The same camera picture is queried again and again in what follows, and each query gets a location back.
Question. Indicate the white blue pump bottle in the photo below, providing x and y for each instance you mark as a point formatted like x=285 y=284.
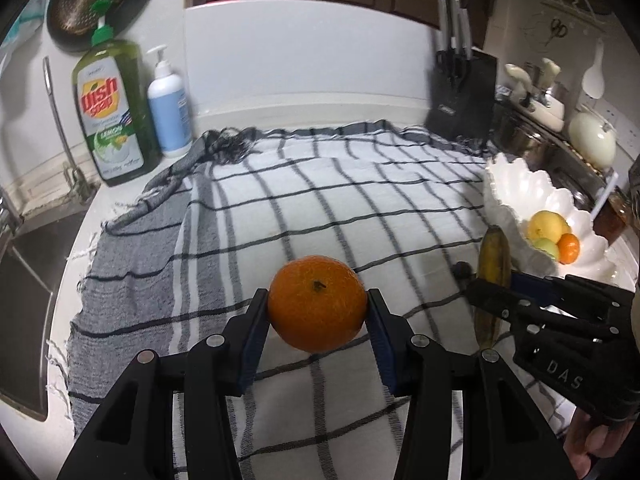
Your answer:
x=169 y=107

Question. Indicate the black knife block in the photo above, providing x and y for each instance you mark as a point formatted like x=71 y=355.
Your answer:
x=463 y=82

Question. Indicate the overripe banana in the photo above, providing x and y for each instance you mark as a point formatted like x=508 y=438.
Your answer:
x=494 y=266

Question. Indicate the yellow mango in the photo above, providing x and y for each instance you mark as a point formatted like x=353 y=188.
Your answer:
x=563 y=225

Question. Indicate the dark plum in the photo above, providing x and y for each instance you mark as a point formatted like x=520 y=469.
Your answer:
x=462 y=271

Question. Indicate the grey shelf rack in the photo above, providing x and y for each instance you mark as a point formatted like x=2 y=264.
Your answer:
x=590 y=187

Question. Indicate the cream round kettle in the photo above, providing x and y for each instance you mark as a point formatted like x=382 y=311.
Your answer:
x=593 y=137

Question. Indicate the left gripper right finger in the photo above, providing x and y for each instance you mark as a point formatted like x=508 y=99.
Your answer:
x=504 y=434

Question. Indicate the green dish soap bottle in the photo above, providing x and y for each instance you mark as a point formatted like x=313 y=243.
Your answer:
x=112 y=107

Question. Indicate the white scalloped bowl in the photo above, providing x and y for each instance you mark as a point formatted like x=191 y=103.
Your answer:
x=513 y=194

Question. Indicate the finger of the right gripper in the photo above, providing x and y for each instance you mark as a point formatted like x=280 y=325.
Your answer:
x=580 y=297
x=500 y=304

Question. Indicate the cream saucepan with handle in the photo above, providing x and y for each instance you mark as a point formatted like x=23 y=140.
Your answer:
x=536 y=101

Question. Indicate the checkered kitchen cloth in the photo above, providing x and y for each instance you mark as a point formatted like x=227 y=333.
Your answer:
x=397 y=206

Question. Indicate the steel sink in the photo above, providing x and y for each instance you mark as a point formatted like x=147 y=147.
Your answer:
x=33 y=259

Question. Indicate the hanging scissors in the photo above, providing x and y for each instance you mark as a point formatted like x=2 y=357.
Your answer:
x=557 y=30

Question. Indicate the large yellow lemon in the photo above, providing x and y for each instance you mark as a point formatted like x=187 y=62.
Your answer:
x=544 y=224

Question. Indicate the orange mandarin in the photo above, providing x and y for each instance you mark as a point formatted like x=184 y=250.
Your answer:
x=316 y=304
x=569 y=248

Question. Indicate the wall power sockets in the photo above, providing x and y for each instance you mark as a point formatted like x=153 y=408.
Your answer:
x=627 y=131

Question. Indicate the brown jar green lid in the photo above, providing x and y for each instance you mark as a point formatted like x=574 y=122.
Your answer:
x=614 y=217

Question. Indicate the steel pot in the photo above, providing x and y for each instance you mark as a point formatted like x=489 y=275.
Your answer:
x=517 y=136

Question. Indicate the green apple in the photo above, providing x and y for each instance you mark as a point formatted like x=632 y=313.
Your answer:
x=548 y=247

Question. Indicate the person right hand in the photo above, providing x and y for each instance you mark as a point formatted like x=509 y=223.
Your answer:
x=585 y=439

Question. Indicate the steel faucet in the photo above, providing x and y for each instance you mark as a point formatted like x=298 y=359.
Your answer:
x=80 y=188

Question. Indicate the white rice spoon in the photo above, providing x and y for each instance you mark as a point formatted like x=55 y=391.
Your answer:
x=593 y=79

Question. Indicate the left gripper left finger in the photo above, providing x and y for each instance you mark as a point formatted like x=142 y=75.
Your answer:
x=129 y=436

